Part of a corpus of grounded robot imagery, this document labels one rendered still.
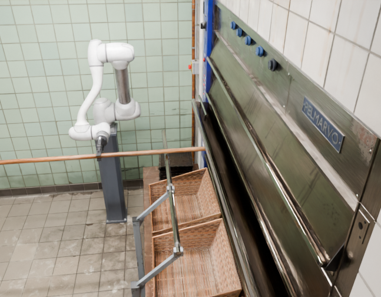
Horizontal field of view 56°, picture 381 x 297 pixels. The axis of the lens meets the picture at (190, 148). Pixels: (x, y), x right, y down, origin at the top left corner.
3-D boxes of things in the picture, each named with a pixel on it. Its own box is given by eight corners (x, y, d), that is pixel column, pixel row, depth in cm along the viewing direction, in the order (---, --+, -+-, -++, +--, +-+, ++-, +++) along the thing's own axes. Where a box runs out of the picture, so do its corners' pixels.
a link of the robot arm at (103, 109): (95, 119, 312) (91, 95, 300) (116, 118, 314) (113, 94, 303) (93, 128, 298) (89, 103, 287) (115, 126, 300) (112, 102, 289)
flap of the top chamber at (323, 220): (211, 60, 244) (222, 31, 235) (332, 270, 92) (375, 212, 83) (206, 58, 243) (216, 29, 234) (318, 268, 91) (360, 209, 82)
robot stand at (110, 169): (107, 210, 368) (93, 124, 317) (127, 208, 370) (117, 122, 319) (106, 224, 351) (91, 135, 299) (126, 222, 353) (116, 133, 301)
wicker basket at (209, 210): (206, 193, 299) (207, 166, 285) (221, 243, 252) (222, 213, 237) (148, 198, 294) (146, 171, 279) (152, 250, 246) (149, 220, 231)
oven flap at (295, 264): (210, 96, 258) (221, 70, 249) (314, 329, 106) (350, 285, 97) (205, 94, 257) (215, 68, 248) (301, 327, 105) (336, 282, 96)
